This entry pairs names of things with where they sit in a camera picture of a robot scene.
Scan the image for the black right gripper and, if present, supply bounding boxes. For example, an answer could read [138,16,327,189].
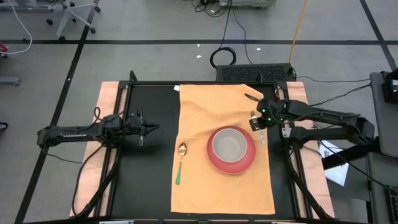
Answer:
[249,98,284,131]

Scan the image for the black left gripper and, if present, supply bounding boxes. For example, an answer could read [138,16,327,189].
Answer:
[126,108,160,147]

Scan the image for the silver fork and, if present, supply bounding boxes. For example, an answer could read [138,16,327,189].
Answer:
[249,110,267,145]

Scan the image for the grey bowl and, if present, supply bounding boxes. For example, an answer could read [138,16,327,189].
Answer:
[211,128,249,163]

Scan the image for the gold spoon green handle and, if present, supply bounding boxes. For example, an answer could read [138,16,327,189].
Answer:
[175,142,188,186]

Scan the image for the red plate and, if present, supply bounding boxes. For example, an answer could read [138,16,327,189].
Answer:
[206,125,257,175]

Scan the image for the black perforated computer case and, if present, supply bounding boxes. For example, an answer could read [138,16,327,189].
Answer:
[215,63,296,82]

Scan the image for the orange cloth placemat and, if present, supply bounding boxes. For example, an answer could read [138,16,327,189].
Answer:
[170,83,276,215]

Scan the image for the white paper sheet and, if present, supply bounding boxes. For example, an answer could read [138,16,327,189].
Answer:
[318,139,349,187]

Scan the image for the black beam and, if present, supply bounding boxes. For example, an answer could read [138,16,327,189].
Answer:
[322,136,381,170]

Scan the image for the grey equipment box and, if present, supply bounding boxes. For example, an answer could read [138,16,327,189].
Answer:
[219,0,277,9]

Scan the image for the grey cabinet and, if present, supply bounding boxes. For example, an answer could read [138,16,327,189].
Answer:
[366,151,398,224]
[369,70,398,158]

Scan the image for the white office chair base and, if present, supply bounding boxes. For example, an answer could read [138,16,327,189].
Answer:
[45,0,101,42]

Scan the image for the black device with screen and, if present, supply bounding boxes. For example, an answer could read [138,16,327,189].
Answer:
[381,68,398,104]

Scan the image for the grey furniture foot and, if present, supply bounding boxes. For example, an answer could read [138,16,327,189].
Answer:
[0,76,21,86]

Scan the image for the black table frame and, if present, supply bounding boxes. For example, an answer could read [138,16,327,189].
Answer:
[93,70,336,224]

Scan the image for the coiled black cable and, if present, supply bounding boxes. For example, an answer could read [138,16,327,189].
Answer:
[210,0,237,68]

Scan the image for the black left arm cable bundle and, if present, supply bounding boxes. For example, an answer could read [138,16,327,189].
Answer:
[72,144,122,218]

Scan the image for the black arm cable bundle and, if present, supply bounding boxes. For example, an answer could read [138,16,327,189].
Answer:
[284,146,335,220]
[72,144,122,218]

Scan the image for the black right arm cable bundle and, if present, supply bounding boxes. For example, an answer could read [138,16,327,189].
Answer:
[284,146,335,220]

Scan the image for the thin black floor cable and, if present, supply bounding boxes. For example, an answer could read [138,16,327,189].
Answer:
[295,75,371,83]
[308,83,371,107]
[232,12,253,65]

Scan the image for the yellow floor cable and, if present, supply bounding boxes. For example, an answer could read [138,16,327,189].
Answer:
[288,0,309,64]

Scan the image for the tangled black cables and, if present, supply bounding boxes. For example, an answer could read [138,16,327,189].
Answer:
[191,0,225,18]

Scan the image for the white floor cable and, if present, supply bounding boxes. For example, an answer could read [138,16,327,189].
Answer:
[0,0,33,55]

